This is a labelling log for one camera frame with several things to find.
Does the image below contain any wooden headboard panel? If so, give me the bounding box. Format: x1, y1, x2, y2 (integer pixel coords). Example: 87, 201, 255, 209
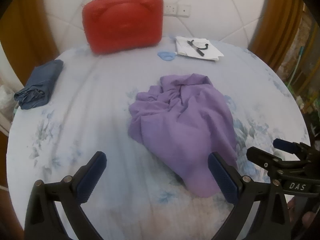
0, 0, 60, 87
247, 0, 305, 71

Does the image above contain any light blue ring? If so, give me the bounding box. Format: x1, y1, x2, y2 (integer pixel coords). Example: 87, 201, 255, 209
157, 50, 177, 62

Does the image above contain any folded blue cloth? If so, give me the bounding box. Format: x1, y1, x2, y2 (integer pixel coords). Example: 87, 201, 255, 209
14, 59, 64, 110

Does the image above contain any purple shirt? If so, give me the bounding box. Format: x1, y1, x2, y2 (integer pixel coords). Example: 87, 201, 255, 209
128, 73, 238, 197

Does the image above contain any white wall socket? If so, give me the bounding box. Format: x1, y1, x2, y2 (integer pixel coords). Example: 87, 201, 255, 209
164, 2, 178, 16

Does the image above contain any white wall plate with dot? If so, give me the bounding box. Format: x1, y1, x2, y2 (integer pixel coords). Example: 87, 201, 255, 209
177, 4, 192, 18

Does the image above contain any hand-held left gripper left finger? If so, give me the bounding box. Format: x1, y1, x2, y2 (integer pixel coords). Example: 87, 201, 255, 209
24, 151, 107, 240

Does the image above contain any red hard case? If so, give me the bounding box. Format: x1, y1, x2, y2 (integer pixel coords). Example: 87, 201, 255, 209
82, 0, 164, 55

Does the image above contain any black stick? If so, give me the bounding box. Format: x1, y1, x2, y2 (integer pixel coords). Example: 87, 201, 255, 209
187, 39, 205, 57

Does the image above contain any floral bed sheet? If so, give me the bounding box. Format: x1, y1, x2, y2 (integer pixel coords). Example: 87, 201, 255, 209
6, 36, 312, 240

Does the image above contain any white paper booklet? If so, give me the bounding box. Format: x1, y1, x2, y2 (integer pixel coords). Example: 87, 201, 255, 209
175, 36, 224, 61

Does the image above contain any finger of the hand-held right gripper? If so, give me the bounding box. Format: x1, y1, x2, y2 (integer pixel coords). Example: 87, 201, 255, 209
246, 146, 310, 180
273, 138, 320, 160

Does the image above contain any person's right hand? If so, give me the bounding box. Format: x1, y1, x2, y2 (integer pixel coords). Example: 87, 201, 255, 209
286, 196, 320, 232

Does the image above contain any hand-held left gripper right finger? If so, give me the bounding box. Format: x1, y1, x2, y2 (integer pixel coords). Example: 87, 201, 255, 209
208, 152, 292, 240

